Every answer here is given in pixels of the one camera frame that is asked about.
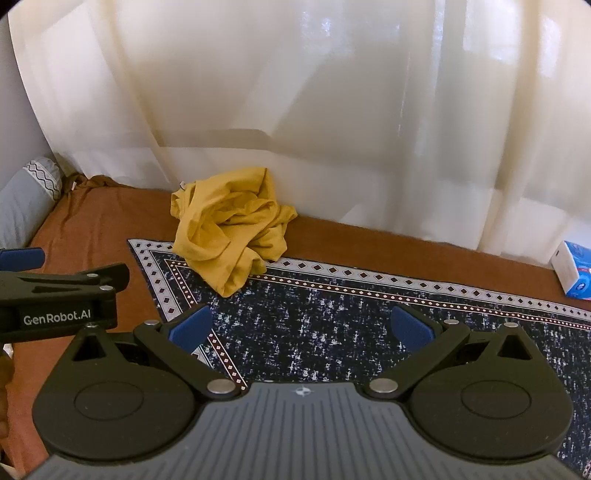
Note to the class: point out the yellow shirt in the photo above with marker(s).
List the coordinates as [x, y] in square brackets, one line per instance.
[207, 230]

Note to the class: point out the brown bed sheet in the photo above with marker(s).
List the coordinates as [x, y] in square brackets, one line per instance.
[92, 217]

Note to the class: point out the blue and white tissue pack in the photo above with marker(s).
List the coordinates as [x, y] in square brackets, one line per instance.
[577, 272]

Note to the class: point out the grey bolster pillow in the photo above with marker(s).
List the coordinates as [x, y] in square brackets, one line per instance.
[23, 203]

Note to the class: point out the white sheer curtain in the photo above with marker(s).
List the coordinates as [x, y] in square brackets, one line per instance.
[323, 115]

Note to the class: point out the dark patterned blanket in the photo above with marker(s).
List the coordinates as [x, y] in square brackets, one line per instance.
[323, 323]

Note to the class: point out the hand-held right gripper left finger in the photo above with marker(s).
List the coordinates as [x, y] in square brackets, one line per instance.
[191, 328]

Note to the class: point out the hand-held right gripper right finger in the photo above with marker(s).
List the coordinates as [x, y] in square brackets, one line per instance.
[408, 328]

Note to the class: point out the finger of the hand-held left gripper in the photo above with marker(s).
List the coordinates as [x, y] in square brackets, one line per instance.
[69, 281]
[21, 258]

